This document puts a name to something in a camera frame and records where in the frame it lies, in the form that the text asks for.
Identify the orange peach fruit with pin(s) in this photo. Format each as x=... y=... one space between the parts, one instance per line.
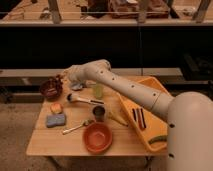
x=56 y=108

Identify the metal spoon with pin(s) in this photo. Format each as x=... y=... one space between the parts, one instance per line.
x=85 y=123

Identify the black brush with handle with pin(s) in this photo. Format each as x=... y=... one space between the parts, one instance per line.
x=73 y=97

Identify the yellow plastic tray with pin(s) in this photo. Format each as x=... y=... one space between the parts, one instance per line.
x=154 y=126

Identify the dark marker pen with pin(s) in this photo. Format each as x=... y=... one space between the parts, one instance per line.
x=134 y=114

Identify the green cucumber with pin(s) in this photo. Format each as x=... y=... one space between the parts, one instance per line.
x=160 y=138

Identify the orange bowl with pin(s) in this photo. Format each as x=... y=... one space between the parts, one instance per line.
x=97 y=138

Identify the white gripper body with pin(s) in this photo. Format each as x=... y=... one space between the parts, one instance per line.
x=72 y=73

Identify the black marker pen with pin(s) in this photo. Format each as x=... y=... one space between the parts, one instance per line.
x=143 y=118

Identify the red marker pen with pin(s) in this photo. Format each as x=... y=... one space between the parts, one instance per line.
x=139 y=119

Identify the blue sponge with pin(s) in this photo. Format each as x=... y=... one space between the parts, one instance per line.
x=55 y=120

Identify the dark purple grape bunch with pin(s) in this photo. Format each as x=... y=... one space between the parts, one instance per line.
x=59 y=82

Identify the blue crumpled cloth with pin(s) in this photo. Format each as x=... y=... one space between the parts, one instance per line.
x=77 y=86

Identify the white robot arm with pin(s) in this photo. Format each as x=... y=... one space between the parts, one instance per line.
x=189 y=115

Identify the yellow banana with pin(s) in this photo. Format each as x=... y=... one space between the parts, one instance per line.
x=117 y=118

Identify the clear jar white lid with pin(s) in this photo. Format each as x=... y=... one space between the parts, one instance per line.
x=97 y=89

